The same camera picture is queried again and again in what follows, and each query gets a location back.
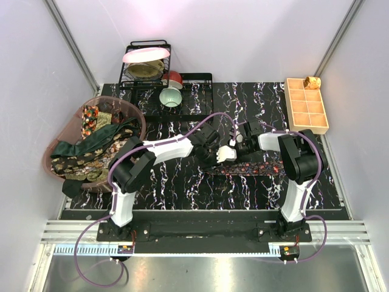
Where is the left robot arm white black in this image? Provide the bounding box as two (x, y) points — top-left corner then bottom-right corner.
(107, 123), (220, 241)

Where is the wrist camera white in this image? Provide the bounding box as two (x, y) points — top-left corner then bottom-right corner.
(228, 128), (243, 147)
(216, 145), (237, 163)

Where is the pink plate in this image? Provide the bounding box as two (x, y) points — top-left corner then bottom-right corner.
(122, 47), (170, 63)

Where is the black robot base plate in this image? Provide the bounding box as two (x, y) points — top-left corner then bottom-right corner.
(97, 210), (312, 256)

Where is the brown translucent plastic basin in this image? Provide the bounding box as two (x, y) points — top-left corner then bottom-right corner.
(43, 96), (146, 194)

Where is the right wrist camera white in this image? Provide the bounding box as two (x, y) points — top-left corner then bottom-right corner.
(228, 128), (243, 147)

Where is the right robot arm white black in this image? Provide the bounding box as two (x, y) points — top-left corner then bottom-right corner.
(235, 122), (328, 241)

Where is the olive gold patterned tie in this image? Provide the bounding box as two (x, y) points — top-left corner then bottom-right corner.
(95, 112), (112, 130)

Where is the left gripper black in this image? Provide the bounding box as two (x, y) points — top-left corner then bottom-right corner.
(198, 145), (223, 173)

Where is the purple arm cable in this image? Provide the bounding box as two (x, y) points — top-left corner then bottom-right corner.
(74, 112), (239, 287)
(236, 121), (328, 264)

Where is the wooden compartment box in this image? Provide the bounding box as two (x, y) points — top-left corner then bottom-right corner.
(284, 78), (329, 135)

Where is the pale green ceramic bowl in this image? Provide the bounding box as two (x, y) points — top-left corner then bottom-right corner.
(159, 87), (182, 108)

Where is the aluminium frame rail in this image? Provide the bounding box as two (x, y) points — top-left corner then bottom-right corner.
(41, 220), (370, 245)

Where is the dark green tie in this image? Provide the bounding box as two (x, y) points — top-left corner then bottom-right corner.
(50, 117), (142, 198)

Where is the olive yellow plate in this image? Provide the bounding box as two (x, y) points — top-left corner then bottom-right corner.
(125, 60), (165, 80)

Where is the colourful cartoon pattern tie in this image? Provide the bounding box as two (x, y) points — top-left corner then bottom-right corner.
(81, 105), (99, 139)

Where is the red bowl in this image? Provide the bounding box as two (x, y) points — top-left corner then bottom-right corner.
(161, 71), (183, 89)

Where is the black wire dish rack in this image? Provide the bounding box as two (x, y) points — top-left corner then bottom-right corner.
(117, 40), (213, 122)

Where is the rolled beige tie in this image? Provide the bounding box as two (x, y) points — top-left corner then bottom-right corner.
(303, 76), (322, 90)

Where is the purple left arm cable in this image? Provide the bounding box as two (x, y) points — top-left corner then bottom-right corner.
(74, 112), (239, 287)

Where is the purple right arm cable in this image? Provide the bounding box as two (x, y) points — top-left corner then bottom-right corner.
(236, 121), (328, 264)

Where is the dark floral red-dotted tie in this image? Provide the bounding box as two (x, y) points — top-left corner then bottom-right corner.
(207, 161), (286, 176)

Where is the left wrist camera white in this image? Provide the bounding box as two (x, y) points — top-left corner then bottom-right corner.
(216, 145), (237, 163)

